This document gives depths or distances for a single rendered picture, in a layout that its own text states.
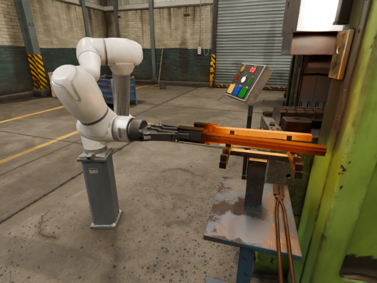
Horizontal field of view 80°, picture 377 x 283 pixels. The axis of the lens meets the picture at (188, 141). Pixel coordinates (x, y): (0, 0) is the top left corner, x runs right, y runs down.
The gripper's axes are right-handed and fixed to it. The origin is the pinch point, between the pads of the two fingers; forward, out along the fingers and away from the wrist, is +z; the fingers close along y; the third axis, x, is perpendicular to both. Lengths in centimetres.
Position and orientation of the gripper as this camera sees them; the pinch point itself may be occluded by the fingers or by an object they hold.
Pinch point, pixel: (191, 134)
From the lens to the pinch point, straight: 71.6
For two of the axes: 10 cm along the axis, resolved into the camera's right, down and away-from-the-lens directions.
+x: -0.2, -9.3, -3.6
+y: -2.9, 3.5, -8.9
